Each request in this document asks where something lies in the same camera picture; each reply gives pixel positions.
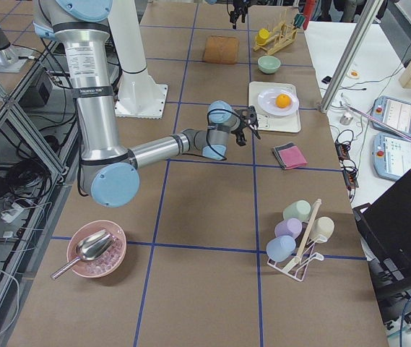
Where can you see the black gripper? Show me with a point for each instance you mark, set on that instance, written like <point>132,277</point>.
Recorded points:
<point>236,7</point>
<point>240,132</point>

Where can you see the white round plate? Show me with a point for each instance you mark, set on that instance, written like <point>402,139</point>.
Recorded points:
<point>266,101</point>

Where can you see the orange fruit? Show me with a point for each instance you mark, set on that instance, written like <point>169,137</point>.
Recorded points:
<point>283,101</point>

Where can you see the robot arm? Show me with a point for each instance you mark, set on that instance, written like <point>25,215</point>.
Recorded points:
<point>109,78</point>

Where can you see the cream bear tray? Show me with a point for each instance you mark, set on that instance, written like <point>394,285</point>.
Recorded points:
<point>267,122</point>

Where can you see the wooden cutting board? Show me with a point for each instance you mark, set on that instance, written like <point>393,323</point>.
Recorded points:
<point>221,50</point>

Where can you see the yellow cup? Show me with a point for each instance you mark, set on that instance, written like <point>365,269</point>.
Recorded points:
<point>262,37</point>

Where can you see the wooden dish rack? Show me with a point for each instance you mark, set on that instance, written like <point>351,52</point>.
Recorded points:
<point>282,34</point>

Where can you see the green bowl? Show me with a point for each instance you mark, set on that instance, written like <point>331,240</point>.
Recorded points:
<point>268,64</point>

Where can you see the pink cloth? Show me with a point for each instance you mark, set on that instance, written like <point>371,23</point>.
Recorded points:
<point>292,157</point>

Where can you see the green cup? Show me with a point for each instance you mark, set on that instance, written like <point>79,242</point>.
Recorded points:
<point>300,210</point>

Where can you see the purple cup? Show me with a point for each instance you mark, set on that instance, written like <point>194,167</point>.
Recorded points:
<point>290,227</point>

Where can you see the blue cup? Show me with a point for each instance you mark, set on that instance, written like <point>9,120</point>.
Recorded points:
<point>280,248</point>

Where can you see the beige cup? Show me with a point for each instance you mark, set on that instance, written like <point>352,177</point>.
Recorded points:
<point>322,230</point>

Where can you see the lower teach pendant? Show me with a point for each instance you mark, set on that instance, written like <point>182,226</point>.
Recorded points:
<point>391,156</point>

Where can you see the teach pendant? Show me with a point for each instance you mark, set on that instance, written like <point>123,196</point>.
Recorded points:
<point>393,112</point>
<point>391,156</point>

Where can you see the upper teach pendant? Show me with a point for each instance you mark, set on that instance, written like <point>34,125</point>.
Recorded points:
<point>393,112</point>

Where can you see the metal scoop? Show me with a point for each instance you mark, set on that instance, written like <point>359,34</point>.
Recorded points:
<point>88,249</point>

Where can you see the pink bowl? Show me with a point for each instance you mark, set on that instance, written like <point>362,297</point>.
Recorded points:
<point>101,257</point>

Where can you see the black laptop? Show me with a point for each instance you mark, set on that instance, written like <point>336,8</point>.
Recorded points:
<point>385,225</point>

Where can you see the wooden rack handle rod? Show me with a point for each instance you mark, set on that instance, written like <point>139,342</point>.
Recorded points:
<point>301,249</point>

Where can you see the aluminium frame post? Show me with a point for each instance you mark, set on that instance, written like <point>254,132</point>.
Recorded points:
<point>358,35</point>

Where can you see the white wire cup rack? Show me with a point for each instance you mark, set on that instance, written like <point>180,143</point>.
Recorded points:
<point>297,272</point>

